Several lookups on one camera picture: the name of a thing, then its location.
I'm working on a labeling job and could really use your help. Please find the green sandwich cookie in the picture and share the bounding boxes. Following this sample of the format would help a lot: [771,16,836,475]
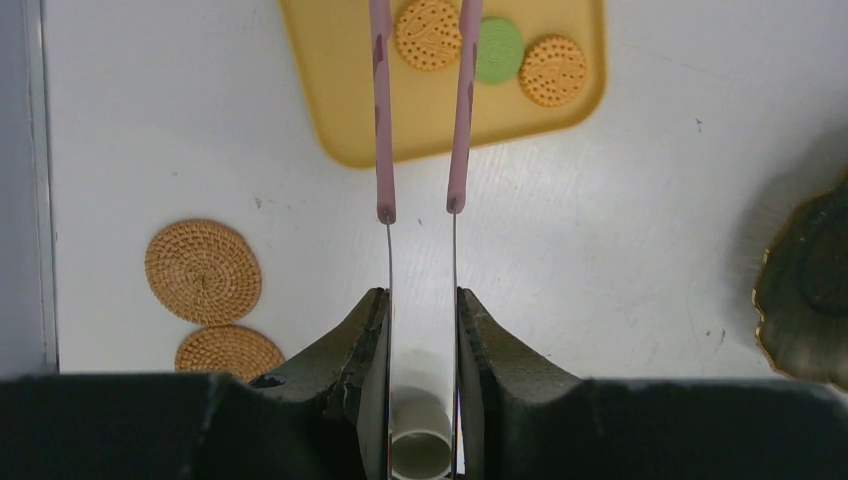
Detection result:
[476,17,524,85]

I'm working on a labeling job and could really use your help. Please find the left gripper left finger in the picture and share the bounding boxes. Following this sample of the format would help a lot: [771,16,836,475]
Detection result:
[250,288,391,479]

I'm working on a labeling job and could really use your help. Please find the grey small cup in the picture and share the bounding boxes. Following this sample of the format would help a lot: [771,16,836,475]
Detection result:
[390,386,453,480]

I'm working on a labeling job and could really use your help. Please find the three tier glass stand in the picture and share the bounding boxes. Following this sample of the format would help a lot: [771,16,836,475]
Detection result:
[751,177,847,392]

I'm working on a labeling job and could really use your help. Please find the yellow serving tray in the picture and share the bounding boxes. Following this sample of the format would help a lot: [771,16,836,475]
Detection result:
[279,1,607,169]

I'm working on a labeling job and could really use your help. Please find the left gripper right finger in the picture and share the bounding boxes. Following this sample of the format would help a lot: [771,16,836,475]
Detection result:
[456,288,582,479]

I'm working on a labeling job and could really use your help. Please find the orange sandwich cookie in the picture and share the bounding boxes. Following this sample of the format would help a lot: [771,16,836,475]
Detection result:
[519,35,589,108]
[394,0,462,72]

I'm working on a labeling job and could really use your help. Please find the pink handled metal tongs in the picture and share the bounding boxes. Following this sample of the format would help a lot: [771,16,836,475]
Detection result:
[369,1,483,479]

